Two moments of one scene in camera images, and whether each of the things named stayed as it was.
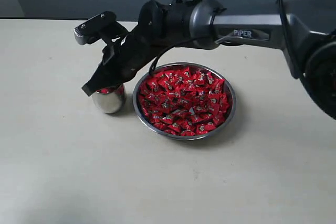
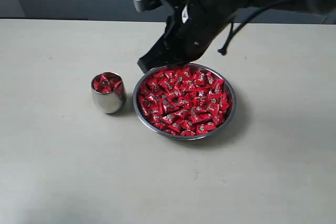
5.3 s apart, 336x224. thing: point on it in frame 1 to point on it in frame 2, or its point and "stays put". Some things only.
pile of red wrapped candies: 184,101 stays put
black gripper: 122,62 to 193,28
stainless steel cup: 111,102 stays put
